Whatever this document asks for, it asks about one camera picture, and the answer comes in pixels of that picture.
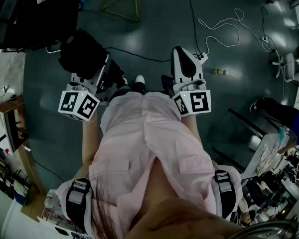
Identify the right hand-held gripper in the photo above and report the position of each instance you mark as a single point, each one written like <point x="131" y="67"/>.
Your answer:
<point x="199" y="102"/>

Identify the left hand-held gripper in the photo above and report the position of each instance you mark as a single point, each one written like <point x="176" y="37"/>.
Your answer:
<point x="77" y="103"/>

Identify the person's right forearm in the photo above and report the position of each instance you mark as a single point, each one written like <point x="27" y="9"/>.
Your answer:
<point x="194" y="131"/>

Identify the person's left forearm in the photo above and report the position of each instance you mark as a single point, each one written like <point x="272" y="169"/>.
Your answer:
<point x="89" y="143"/>

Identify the white power strip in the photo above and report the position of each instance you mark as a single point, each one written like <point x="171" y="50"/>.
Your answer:
<point x="201" y="58"/>

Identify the yellow drink bottle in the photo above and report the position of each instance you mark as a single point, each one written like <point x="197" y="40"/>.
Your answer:
<point x="220" y="71"/>

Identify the white shoe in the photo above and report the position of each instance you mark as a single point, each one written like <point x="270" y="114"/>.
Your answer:
<point x="139" y="79"/>
<point x="125" y="81"/>

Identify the person's black trousers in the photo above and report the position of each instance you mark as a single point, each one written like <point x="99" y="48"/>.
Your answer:
<point x="139" y="88"/>

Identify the teal object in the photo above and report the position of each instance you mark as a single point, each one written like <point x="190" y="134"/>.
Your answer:
<point x="82" y="0"/>

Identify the pink shirt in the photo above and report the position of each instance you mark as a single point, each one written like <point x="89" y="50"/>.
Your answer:
<point x="129" y="138"/>

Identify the black office chair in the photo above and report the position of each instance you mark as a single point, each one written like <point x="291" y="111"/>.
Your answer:
<point x="27" y="19"/>

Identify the white power adapter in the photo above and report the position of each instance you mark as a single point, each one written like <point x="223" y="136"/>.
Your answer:
<point x="265" y="38"/>

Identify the wooden cabinet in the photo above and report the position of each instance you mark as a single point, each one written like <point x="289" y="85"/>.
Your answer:
<point x="13" y="118"/>

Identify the white office chair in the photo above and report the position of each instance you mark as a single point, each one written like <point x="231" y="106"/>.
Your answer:
<point x="290" y="67"/>

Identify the grey table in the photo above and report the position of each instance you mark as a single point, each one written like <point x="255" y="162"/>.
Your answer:
<point x="254" y="163"/>

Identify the white plastic bags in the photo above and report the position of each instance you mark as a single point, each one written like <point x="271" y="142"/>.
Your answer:
<point x="267" y="155"/>

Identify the pack of water bottles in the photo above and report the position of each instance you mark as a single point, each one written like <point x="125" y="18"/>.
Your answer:
<point x="52" y="205"/>

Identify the blue bin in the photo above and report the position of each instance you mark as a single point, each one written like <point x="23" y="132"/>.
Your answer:
<point x="20" y="195"/>

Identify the person's face and neck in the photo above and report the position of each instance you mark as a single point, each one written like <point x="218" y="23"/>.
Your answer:
<point x="174" y="213"/>

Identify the metal headset rim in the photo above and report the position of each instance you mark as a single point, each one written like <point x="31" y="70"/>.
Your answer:
<point x="269" y="229"/>

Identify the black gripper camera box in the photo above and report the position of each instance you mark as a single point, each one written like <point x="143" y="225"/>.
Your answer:
<point x="113" y="75"/>
<point x="167" y="83"/>

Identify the black metal table frame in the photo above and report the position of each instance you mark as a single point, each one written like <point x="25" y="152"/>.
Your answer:
<point x="246" y="123"/>

